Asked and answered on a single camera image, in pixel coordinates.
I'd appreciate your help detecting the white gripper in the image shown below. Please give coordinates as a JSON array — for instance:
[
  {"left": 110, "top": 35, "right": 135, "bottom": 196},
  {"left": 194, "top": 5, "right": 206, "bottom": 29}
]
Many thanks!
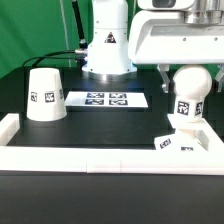
[{"left": 128, "top": 10, "right": 224, "bottom": 93}]

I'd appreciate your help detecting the white lamp bulb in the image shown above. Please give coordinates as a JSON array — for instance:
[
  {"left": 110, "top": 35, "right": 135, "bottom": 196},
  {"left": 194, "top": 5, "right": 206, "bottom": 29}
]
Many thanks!
[{"left": 173, "top": 65, "right": 212, "bottom": 122}]

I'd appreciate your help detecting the white lamp base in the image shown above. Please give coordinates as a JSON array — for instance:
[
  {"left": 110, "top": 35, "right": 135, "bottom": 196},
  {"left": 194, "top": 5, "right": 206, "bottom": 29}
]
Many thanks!
[{"left": 154, "top": 114, "right": 205, "bottom": 152}]

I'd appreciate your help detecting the white lamp shade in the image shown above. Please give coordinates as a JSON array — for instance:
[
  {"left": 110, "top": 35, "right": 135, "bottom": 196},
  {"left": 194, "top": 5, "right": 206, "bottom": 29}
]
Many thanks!
[{"left": 27, "top": 68, "right": 67, "bottom": 122}]

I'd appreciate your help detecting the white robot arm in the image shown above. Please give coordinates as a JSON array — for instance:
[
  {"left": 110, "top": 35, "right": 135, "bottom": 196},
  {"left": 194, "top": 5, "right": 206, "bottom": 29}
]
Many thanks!
[{"left": 82, "top": 0, "right": 224, "bottom": 91}]

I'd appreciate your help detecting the white marker sheet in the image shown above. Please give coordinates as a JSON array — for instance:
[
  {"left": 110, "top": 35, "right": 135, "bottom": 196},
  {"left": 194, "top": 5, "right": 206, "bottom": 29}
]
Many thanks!
[{"left": 65, "top": 91, "right": 148, "bottom": 108}]

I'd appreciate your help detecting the black rod with connector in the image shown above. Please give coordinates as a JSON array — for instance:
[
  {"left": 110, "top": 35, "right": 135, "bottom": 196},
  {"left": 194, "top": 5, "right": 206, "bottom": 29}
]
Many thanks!
[{"left": 71, "top": 0, "right": 88, "bottom": 56}]

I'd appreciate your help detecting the white U-shaped frame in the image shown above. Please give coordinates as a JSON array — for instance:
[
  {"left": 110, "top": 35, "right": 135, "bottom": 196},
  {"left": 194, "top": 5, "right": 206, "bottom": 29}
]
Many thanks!
[{"left": 0, "top": 113, "right": 224, "bottom": 175}]

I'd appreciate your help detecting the black cable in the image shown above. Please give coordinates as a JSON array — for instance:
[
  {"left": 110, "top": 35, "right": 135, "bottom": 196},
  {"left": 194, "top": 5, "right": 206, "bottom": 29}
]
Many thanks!
[{"left": 21, "top": 50, "right": 88, "bottom": 69}]

